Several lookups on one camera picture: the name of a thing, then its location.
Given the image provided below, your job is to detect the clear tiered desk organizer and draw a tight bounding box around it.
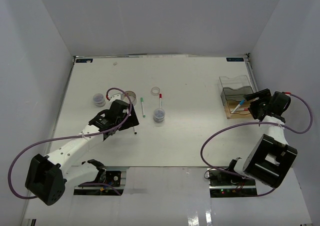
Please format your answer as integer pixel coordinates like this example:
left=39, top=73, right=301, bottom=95
left=219, top=75, right=254, bottom=119

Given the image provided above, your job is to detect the green capped white marker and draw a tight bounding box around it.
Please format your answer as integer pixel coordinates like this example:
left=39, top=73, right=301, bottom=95
left=140, top=97, right=146, bottom=118

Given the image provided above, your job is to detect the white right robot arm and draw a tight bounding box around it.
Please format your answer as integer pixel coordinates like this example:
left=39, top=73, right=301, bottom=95
left=225, top=89, right=298, bottom=188

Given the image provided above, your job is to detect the large clear tape roll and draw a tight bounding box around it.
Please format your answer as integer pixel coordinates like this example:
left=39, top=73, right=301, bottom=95
left=121, top=91, right=137, bottom=106

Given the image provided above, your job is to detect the clear cup of paperclips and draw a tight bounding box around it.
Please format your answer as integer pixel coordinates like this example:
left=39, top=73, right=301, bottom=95
left=153, top=108, right=166, bottom=123

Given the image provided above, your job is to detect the red capped white marker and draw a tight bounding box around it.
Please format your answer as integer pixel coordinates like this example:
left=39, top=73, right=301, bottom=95
left=159, top=93, right=163, bottom=109

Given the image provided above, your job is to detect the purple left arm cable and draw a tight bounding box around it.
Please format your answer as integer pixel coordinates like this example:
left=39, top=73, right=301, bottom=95
left=7, top=87, right=133, bottom=199

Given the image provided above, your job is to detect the pink capped white marker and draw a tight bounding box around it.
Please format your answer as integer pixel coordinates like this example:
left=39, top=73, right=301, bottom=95
left=236, top=108, right=249, bottom=111

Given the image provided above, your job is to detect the blue capped white marker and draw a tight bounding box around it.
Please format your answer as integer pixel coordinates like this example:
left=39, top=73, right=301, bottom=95
left=230, top=99, right=246, bottom=114

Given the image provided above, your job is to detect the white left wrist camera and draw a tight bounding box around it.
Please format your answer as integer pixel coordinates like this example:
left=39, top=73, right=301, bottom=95
left=108, top=93, right=123, bottom=103

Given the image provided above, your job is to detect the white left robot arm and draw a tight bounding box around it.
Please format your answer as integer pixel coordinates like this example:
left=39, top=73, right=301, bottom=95
left=25, top=99, right=139, bottom=206

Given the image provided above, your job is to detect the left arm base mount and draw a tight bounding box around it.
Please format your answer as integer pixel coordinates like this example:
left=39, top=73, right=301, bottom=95
left=73, top=170, right=124, bottom=196

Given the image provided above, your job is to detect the blue label sticker right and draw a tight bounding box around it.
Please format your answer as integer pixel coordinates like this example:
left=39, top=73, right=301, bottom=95
left=226, top=57, right=244, bottom=62

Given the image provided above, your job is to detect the small clear tape roll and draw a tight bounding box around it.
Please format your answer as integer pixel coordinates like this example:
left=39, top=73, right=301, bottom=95
left=151, top=87, right=161, bottom=96

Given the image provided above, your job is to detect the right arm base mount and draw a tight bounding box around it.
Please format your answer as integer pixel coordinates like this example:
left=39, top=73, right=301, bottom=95
left=204, top=168, right=258, bottom=198

